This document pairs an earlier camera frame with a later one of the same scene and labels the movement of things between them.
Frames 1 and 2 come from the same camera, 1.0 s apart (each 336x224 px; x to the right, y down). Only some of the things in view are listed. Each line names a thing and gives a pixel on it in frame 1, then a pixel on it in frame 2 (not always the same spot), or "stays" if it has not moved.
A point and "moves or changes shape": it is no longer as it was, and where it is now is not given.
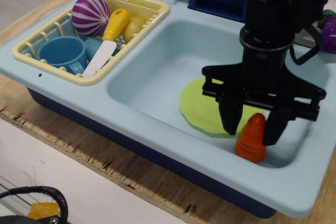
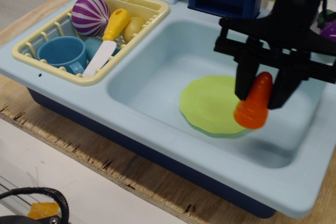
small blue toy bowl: x=92 y=45 stays
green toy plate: x=202 y=112 stays
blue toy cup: x=64 y=51 stays
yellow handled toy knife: x=119 y=20 stays
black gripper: x=262 y=80 → x=289 y=27
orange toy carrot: x=250 y=146 moves or changes shape
